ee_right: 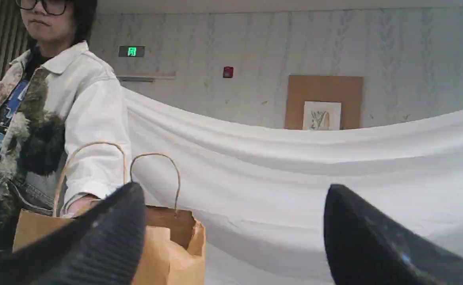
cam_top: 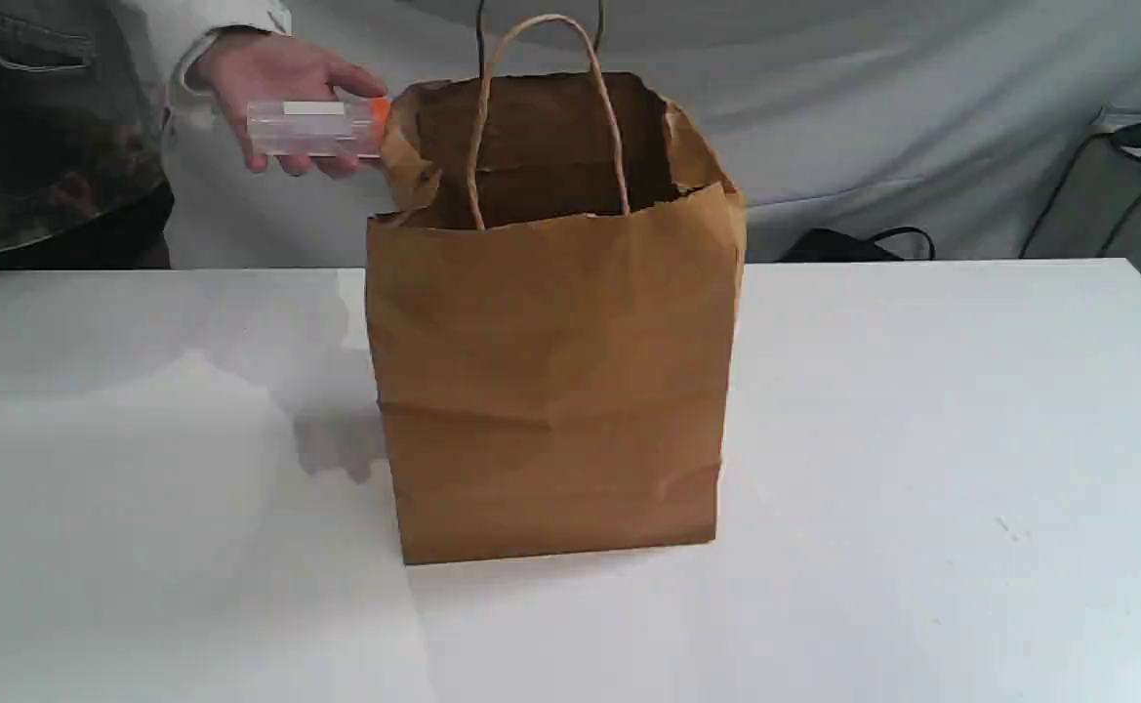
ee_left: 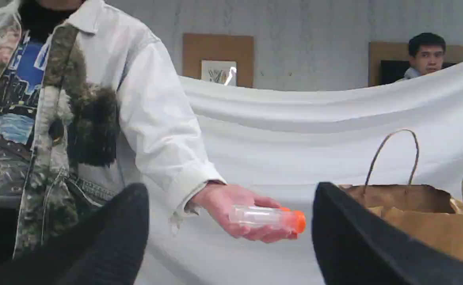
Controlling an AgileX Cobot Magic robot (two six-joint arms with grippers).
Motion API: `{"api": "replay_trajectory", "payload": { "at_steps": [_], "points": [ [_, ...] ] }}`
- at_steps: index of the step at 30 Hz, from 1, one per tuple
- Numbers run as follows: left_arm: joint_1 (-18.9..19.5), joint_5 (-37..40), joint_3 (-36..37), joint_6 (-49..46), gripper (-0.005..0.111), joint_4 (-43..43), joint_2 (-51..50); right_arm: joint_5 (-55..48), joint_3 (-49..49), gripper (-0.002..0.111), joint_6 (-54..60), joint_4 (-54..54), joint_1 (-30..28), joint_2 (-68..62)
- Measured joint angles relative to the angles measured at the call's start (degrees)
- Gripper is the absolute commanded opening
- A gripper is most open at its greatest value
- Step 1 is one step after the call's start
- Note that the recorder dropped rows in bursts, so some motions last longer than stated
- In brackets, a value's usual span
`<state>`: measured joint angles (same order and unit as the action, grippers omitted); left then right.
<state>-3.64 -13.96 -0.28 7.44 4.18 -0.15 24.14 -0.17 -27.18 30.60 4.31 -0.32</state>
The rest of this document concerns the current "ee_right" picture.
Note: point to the green exit sign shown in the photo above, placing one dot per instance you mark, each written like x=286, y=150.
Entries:
x=131, y=51

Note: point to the brown paper bag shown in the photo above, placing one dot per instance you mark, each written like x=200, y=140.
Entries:
x=174, y=250

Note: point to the person in patterned white jacket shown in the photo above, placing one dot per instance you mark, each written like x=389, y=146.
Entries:
x=63, y=116

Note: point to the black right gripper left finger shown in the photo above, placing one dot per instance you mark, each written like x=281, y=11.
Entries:
x=101, y=247

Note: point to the white backdrop cloth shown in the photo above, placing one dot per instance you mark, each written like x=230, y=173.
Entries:
x=260, y=192

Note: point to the red fire alarm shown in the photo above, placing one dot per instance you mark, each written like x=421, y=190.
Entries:
x=228, y=72

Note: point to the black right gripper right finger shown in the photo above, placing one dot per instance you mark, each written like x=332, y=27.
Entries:
x=364, y=246

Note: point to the brown board with picture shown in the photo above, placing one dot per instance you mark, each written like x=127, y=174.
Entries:
x=318, y=100

